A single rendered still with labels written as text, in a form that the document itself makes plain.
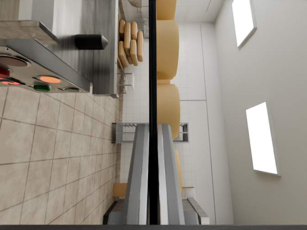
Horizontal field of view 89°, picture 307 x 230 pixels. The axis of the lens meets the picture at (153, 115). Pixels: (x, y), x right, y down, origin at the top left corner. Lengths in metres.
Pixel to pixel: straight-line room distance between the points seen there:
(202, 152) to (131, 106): 2.38
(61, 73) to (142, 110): 4.26
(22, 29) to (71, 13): 0.21
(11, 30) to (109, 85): 0.28
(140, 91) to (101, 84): 4.29
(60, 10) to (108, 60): 0.16
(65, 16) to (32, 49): 0.13
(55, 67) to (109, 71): 0.18
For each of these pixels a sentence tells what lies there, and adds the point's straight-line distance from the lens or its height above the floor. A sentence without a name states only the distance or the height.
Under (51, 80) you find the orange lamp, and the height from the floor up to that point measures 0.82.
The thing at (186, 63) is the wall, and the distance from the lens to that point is 5.22.
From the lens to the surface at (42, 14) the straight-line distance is 0.21.
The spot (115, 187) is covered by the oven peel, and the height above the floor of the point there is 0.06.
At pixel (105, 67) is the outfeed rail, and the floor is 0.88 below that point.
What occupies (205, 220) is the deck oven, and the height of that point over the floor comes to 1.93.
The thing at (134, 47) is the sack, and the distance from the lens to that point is 4.26.
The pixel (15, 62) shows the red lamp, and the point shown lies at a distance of 0.30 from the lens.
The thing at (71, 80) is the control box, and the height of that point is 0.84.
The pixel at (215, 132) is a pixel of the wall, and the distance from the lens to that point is 4.77.
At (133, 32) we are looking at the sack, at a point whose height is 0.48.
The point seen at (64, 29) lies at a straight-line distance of 0.38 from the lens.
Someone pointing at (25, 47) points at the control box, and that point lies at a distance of 0.28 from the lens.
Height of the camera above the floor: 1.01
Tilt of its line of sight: level
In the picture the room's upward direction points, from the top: 90 degrees clockwise
